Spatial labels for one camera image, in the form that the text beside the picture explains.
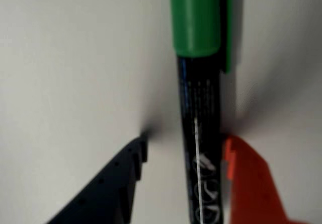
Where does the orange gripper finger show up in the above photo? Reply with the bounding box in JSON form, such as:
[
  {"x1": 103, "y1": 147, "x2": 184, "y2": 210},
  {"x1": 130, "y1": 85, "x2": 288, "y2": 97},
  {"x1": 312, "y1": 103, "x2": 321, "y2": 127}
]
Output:
[{"x1": 223, "y1": 136, "x2": 322, "y2": 224}]

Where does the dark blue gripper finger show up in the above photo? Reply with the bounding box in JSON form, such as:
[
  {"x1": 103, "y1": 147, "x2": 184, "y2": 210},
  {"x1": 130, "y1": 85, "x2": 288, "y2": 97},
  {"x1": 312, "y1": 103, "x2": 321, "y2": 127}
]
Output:
[{"x1": 46, "y1": 135, "x2": 149, "y2": 224}]

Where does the green capped black marker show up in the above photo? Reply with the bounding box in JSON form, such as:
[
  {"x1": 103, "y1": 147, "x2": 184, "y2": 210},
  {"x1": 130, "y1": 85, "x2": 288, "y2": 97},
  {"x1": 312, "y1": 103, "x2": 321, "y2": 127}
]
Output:
[{"x1": 169, "y1": 0, "x2": 245, "y2": 224}]

